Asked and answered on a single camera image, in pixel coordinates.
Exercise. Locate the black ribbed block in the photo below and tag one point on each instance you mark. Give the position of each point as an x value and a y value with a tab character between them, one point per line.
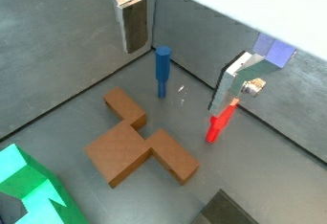
223	211

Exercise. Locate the green U-shaped block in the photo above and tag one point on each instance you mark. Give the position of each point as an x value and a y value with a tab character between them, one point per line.
29	182

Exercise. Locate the red peg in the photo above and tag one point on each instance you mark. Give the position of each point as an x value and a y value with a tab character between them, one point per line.
220	121

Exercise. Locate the blue peg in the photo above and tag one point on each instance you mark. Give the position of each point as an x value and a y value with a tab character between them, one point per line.
163	53

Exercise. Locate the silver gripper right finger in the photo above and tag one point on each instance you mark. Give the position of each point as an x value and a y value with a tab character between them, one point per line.
240	78

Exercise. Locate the brown cross-shaped block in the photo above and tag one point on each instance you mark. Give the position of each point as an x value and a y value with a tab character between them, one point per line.
120	150

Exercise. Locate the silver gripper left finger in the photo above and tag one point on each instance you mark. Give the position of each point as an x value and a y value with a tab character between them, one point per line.
131	12

